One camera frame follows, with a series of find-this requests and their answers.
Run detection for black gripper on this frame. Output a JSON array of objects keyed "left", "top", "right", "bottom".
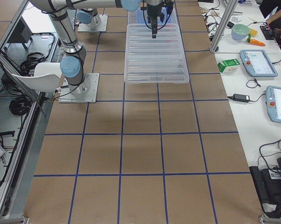
[{"left": 147, "top": 3, "right": 164, "bottom": 38}]

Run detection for clear plastic storage box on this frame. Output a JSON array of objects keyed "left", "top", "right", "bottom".
[{"left": 127, "top": 6, "right": 180, "bottom": 27}]

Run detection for clear plastic box lid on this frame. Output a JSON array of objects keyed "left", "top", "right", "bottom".
[{"left": 124, "top": 23, "right": 189, "bottom": 84}]

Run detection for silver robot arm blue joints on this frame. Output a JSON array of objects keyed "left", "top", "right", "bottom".
[{"left": 28, "top": 0, "right": 164, "bottom": 86}]

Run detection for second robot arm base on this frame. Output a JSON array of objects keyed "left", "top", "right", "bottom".
[{"left": 77, "top": 8, "right": 102, "bottom": 29}]

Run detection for green and blue bowls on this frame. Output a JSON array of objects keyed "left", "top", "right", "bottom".
[{"left": 231, "top": 24, "right": 250, "bottom": 40}]

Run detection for green white carton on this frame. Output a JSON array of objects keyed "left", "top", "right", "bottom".
[{"left": 218, "top": 59, "right": 240, "bottom": 73}]

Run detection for toy carrot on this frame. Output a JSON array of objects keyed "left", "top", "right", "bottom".
[{"left": 247, "top": 34, "right": 265, "bottom": 47}]

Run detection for yellow toy corn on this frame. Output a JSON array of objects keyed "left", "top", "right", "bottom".
[{"left": 249, "top": 28, "right": 258, "bottom": 37}]

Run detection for upper teach pendant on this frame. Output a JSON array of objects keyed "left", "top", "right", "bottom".
[{"left": 239, "top": 49, "right": 278, "bottom": 77}]

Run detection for teach pendant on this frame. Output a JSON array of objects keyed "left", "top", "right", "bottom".
[
  {"left": 266, "top": 85, "right": 281, "bottom": 123},
  {"left": 239, "top": 49, "right": 278, "bottom": 77}
]

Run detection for black power adapter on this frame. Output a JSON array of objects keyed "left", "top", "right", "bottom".
[{"left": 228, "top": 93, "right": 250, "bottom": 103}]

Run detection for white plastic chair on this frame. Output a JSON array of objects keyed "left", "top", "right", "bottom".
[{"left": 12, "top": 63, "right": 62, "bottom": 93}]

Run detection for lower teach pendant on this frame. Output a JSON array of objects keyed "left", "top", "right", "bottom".
[{"left": 266, "top": 85, "right": 281, "bottom": 123}]

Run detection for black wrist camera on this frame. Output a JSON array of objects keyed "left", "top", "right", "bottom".
[{"left": 163, "top": 0, "right": 174, "bottom": 15}]

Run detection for aluminium frame post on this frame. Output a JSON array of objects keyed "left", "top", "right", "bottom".
[{"left": 210, "top": 0, "right": 238, "bottom": 53}]

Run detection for black looped cable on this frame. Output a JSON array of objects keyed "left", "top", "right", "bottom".
[{"left": 246, "top": 77, "right": 262, "bottom": 89}]

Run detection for aluminium frame rail left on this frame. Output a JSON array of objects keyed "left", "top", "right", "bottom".
[{"left": 0, "top": 49, "right": 39, "bottom": 217}]

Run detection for black cable bundle floor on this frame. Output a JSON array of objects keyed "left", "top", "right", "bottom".
[{"left": 9, "top": 96, "right": 32, "bottom": 116}]

